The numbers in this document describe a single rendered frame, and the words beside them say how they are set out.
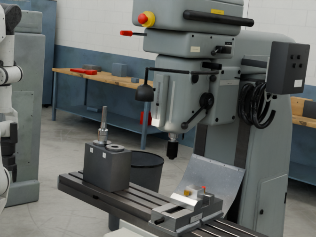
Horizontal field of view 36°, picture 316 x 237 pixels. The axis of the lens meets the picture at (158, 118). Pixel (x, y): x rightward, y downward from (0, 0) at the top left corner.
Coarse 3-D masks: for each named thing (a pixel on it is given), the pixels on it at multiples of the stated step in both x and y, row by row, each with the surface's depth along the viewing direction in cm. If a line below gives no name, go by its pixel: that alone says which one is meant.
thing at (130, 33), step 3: (120, 33) 190; (123, 33) 189; (126, 33) 190; (129, 33) 191; (132, 33) 192; (135, 33) 195; (138, 33) 196; (141, 33) 197; (144, 33) 199; (129, 36) 193
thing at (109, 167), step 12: (96, 144) 236; (108, 144) 237; (84, 156) 241; (96, 156) 234; (108, 156) 227; (120, 156) 228; (84, 168) 242; (96, 168) 234; (108, 168) 228; (120, 168) 230; (96, 180) 235; (108, 180) 228; (120, 180) 231
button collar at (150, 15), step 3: (144, 12) 184; (147, 12) 183; (150, 12) 183; (147, 15) 183; (150, 15) 182; (153, 15) 183; (150, 18) 182; (153, 18) 182; (147, 21) 183; (150, 21) 182; (153, 21) 183; (144, 24) 184; (147, 24) 183; (150, 24) 183; (147, 27) 185
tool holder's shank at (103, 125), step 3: (105, 108) 236; (102, 111) 237; (105, 111) 236; (102, 114) 237; (105, 114) 236; (102, 117) 237; (105, 117) 237; (102, 120) 237; (105, 120) 237; (102, 123) 237; (105, 123) 237; (102, 126) 237; (105, 126) 237; (102, 129) 238
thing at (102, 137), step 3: (99, 132) 237; (102, 132) 237; (105, 132) 237; (99, 135) 238; (102, 135) 237; (105, 135) 238; (99, 138) 238; (102, 138) 237; (105, 138) 238; (99, 141) 238; (102, 141) 237; (105, 141) 238
